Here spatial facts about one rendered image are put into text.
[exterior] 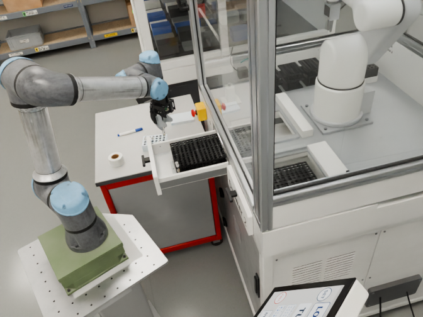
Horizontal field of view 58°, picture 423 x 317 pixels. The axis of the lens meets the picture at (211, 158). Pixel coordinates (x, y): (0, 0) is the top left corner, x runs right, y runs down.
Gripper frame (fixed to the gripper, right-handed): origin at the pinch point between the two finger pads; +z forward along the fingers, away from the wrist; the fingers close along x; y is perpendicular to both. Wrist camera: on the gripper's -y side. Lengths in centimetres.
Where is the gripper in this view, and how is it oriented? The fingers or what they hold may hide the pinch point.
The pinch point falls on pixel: (161, 126)
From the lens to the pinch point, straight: 171.0
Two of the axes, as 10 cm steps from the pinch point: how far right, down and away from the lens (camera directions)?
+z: 1.0, 7.5, 6.5
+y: 8.6, 2.6, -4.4
